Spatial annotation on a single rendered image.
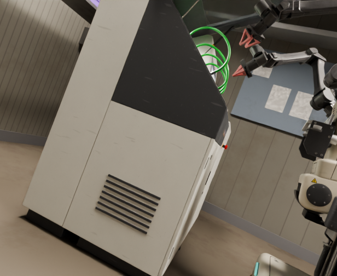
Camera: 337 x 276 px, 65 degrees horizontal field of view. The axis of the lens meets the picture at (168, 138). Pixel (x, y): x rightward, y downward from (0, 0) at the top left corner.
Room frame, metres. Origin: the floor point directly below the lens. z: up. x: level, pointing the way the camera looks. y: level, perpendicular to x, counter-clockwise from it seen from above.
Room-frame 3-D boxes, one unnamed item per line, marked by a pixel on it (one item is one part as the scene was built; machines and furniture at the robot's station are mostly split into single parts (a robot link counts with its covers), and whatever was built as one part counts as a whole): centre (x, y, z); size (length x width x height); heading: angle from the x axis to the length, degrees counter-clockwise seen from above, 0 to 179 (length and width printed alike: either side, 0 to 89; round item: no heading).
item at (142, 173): (1.65, -0.01, 0.39); 0.70 x 0.58 x 0.79; 166
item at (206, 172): (1.58, -0.29, 0.44); 0.65 x 0.02 x 0.68; 166
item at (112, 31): (2.10, 0.32, 0.75); 1.40 x 0.28 x 1.50; 166
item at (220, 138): (1.59, -0.27, 0.87); 0.62 x 0.04 x 0.16; 166
